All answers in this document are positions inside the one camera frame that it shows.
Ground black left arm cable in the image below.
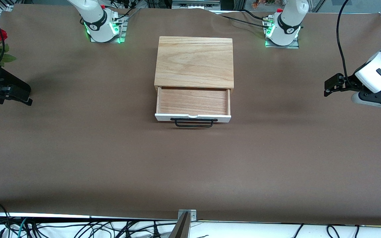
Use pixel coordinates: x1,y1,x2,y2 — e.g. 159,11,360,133
336,0,352,87

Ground wooden drawer with white front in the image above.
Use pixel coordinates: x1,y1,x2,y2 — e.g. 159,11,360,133
154,87,232,123

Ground black base power cable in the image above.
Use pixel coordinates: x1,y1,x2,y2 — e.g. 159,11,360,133
210,9,272,29

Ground black cylindrical vase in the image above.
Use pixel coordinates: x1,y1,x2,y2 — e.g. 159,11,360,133
0,66,31,99

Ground aluminium frame profile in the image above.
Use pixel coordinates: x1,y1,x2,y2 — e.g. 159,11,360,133
172,0,221,10

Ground brown table cover sheet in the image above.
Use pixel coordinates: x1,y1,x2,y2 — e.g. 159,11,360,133
0,4,381,226

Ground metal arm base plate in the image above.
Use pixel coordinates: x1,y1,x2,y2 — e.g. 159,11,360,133
89,13,129,44
265,37,300,49

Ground light wooden drawer cabinet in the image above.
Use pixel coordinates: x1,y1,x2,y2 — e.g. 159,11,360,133
154,36,235,92

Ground tangled black floor cables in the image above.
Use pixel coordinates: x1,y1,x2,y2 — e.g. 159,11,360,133
0,200,178,238

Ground teal cable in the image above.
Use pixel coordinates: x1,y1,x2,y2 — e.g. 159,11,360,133
17,218,28,238

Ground black wire drawer handle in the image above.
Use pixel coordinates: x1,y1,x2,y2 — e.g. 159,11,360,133
170,118,218,128

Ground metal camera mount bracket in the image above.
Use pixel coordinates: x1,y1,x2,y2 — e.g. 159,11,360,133
168,209,197,238

